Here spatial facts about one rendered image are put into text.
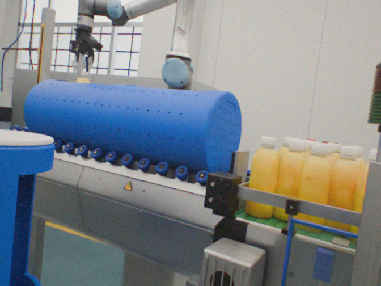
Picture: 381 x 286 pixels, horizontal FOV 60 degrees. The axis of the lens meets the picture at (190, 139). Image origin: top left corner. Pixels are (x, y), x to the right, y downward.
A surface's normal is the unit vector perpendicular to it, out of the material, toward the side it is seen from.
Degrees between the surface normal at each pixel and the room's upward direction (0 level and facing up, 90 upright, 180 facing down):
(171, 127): 86
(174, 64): 99
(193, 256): 109
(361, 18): 90
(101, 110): 78
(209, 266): 90
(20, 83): 90
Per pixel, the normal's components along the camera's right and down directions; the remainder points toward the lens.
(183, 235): -0.51, 0.33
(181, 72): -0.14, 0.20
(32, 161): 0.89, 0.14
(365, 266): -0.50, 0.00
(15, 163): 0.74, 0.13
